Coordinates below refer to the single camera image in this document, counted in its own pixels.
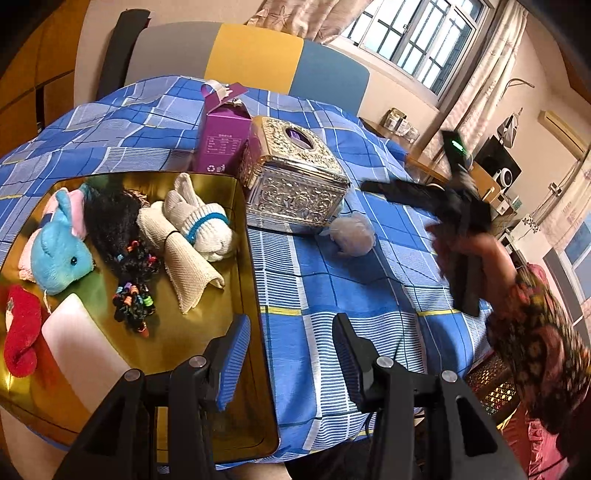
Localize grey yellow blue upholstered backrest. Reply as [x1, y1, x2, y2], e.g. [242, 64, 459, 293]
[124, 22, 371, 116]

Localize pink ruffled cloth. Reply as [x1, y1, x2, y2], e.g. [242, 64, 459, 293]
[500, 405, 570, 480]

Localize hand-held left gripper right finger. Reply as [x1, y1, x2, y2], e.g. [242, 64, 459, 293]
[331, 313, 527, 480]

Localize white fluffy pompom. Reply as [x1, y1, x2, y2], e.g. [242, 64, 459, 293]
[318, 213, 376, 257]

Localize white air conditioner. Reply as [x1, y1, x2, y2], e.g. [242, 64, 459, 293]
[538, 110, 590, 156]

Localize black chair back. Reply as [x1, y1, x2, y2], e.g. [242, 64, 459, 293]
[96, 10, 152, 101]

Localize brown woven basket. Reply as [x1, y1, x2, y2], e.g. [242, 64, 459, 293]
[464, 353, 521, 424]

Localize glass door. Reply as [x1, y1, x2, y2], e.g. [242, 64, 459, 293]
[560, 216, 591, 297]

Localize gold metal tray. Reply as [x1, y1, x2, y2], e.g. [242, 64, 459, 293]
[0, 172, 281, 464]

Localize blue checked tablecloth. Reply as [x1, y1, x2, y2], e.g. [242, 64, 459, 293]
[0, 75, 496, 464]

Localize black speaker box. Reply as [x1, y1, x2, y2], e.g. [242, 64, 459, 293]
[475, 136, 523, 186]

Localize barred window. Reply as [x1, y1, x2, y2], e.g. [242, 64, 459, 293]
[343, 0, 491, 96]

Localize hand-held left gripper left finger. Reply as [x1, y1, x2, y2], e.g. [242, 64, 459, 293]
[53, 314, 252, 480]

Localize person's right hand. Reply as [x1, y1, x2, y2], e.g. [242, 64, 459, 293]
[425, 222, 514, 298]

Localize wooden wardrobe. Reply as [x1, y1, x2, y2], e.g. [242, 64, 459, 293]
[0, 0, 90, 160]

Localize patterned beige curtain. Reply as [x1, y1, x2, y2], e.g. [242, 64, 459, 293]
[438, 0, 530, 136]
[245, 0, 371, 45]

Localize beige tied cloth pouch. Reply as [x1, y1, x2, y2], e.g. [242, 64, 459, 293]
[137, 200, 226, 315]

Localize white sock rabbit plush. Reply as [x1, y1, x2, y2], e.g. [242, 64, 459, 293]
[164, 173, 237, 263]

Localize wooden desk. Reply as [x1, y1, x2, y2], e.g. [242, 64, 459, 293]
[360, 117, 519, 219]

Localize black hairpiece with coloured ties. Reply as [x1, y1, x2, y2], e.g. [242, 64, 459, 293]
[84, 185, 163, 335]

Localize foil snack packets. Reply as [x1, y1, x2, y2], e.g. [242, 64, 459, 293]
[380, 107, 422, 145]

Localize red plush doll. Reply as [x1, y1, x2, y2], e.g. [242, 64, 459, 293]
[4, 285, 44, 378]

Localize purple carton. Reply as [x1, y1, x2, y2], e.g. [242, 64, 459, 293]
[191, 82, 253, 177]

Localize silver ornate tissue box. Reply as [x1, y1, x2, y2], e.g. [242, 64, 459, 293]
[239, 117, 352, 228]

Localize grey steam iron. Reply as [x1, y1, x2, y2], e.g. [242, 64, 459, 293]
[496, 107, 526, 149]

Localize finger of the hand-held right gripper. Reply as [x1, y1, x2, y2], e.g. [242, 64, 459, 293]
[360, 180, 448, 212]

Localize blue pink plush toy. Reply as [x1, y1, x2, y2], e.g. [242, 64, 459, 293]
[18, 182, 96, 296]

